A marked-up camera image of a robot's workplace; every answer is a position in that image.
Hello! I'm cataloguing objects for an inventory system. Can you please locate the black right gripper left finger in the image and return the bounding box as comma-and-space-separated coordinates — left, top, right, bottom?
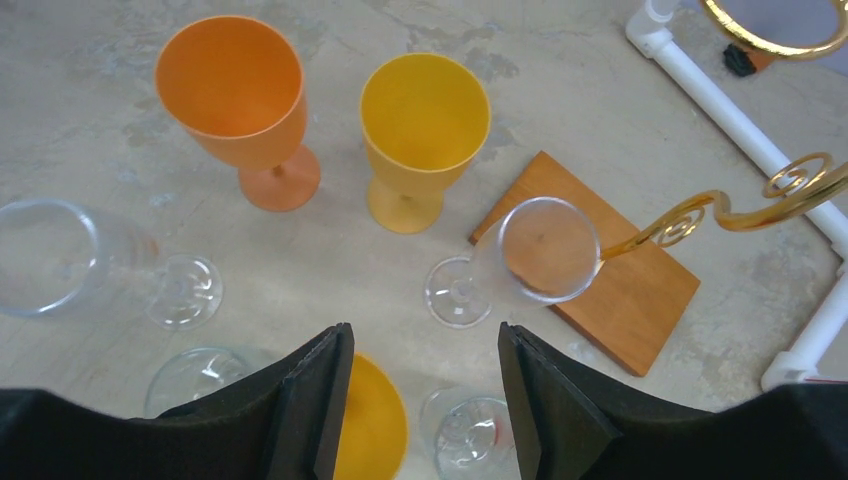
1, 323, 354, 479

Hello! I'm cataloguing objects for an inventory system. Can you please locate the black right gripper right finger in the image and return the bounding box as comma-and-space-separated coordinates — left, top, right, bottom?
498, 323, 847, 479

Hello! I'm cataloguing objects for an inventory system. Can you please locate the gold rack with wooden base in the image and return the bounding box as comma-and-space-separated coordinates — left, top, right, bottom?
468, 0, 848, 378

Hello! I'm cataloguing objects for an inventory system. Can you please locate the clear tall flute glass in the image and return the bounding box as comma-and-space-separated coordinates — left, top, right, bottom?
424, 196, 600, 329

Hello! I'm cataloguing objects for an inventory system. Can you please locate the clear wine glass left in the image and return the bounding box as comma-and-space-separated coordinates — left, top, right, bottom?
1, 198, 224, 331

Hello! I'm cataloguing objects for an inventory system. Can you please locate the yellow plastic goblet near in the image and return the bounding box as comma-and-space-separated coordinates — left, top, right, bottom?
333, 353, 409, 480

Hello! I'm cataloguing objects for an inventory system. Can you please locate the yellow plastic goblet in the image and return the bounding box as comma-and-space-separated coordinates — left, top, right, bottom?
359, 52, 492, 234
333, 353, 409, 480

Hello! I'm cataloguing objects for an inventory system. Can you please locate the clear short glass right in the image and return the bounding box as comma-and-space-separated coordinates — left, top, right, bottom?
419, 386, 520, 479

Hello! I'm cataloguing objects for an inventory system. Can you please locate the clear short glass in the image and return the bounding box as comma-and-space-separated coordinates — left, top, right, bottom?
144, 346, 268, 418
419, 386, 520, 479

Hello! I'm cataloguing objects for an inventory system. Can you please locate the clear short glass left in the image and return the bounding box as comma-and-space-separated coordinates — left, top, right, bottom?
144, 346, 268, 418

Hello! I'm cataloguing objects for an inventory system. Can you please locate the yellow plastic goblet far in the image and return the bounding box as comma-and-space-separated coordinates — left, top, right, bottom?
359, 52, 492, 234

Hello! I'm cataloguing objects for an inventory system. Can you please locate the orange plastic goblet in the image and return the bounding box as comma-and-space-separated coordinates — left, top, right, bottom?
154, 15, 321, 212

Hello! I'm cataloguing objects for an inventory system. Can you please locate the small black orange object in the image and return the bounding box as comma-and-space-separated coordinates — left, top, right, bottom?
722, 43, 776, 78

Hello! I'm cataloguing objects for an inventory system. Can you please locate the white pvc pipe frame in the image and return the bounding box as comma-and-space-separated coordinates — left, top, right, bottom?
625, 0, 847, 391

